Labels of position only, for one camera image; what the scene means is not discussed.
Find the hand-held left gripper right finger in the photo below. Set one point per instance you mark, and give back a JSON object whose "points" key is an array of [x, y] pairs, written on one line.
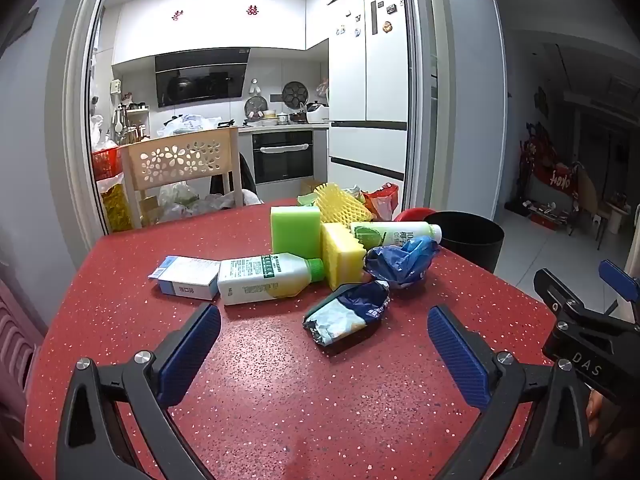
{"points": [[457, 355]]}

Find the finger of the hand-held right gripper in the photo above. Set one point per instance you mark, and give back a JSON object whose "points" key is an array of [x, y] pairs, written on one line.
{"points": [[557, 292], [617, 280]]}

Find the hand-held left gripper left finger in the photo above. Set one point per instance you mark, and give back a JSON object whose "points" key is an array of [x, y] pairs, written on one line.
{"points": [[192, 355]]}

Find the blue and white carton box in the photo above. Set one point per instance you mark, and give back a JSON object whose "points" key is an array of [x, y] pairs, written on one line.
{"points": [[190, 275]]}

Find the white bottle with green cap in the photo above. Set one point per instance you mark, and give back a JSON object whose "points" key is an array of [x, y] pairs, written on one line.
{"points": [[260, 277]]}

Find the black waste bin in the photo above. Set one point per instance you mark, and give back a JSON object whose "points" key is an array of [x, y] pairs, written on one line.
{"points": [[465, 240]]}

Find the green sponge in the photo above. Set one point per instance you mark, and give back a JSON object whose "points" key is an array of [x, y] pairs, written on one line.
{"points": [[295, 232]]}

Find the person's right hand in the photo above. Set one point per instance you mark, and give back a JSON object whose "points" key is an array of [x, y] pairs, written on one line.
{"points": [[596, 410]]}

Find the small white stool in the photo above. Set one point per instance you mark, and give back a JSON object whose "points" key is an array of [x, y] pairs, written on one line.
{"points": [[597, 224]]}

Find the crumpled blue plastic bag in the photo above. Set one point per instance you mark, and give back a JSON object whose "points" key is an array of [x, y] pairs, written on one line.
{"points": [[400, 262]]}

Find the crumpled blue and white packet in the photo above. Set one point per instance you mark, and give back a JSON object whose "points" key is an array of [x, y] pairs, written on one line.
{"points": [[345, 312]]}

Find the red festive decoration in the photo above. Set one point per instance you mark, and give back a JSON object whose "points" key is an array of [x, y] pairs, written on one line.
{"points": [[555, 170]]}

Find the red bowl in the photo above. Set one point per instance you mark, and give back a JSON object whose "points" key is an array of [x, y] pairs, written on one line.
{"points": [[412, 215]]}

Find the yellow sponge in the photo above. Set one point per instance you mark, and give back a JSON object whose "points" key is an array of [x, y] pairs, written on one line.
{"points": [[342, 255]]}

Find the clear plastic bags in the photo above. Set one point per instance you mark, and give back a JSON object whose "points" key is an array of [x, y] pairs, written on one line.
{"points": [[187, 202]]}

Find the yellow mesh bag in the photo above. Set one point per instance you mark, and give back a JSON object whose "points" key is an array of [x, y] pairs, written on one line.
{"points": [[117, 207]]}

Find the red plastic bag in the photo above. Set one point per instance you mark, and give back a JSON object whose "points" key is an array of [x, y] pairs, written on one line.
{"points": [[382, 202]]}

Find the pink slatted plastic chair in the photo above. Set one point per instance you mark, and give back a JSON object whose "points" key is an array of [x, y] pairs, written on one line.
{"points": [[17, 350]]}

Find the dark cloth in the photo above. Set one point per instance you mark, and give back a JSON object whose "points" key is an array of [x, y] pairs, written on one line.
{"points": [[245, 175]]}

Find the yellow foam fruit net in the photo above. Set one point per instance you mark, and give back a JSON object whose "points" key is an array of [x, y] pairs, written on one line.
{"points": [[340, 205]]}

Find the pale green wrapper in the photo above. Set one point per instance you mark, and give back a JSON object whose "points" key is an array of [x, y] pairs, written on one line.
{"points": [[307, 199]]}

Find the beige chair with flower cutouts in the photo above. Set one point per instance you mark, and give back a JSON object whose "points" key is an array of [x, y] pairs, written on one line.
{"points": [[180, 160]]}

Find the cardboard box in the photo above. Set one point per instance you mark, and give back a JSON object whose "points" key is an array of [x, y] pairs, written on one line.
{"points": [[312, 186]]}

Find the red plastic basket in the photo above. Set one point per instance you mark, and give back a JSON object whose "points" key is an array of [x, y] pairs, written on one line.
{"points": [[106, 162]]}

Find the black built-in oven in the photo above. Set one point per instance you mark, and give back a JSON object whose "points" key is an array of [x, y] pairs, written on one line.
{"points": [[282, 157]]}

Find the white plastic bag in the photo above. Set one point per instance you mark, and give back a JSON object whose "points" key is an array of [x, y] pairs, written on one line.
{"points": [[187, 124]]}

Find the white spice rack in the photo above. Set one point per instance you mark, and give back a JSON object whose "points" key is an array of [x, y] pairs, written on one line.
{"points": [[131, 122]]}

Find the round grey steamer rack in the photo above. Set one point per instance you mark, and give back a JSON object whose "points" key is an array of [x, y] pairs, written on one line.
{"points": [[255, 106]]}

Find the white rice cooker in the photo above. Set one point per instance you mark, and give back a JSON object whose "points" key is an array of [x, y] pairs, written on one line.
{"points": [[317, 112]]}

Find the black range hood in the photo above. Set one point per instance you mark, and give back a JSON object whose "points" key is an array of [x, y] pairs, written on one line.
{"points": [[202, 80]]}

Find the round dark steamer rack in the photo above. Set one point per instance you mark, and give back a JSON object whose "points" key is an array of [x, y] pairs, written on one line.
{"points": [[293, 94]]}

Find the white refrigerator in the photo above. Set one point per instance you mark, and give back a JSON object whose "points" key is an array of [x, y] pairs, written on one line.
{"points": [[367, 85]]}

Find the white upper kitchen cabinets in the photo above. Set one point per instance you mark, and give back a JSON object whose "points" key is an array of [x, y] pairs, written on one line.
{"points": [[210, 25]]}

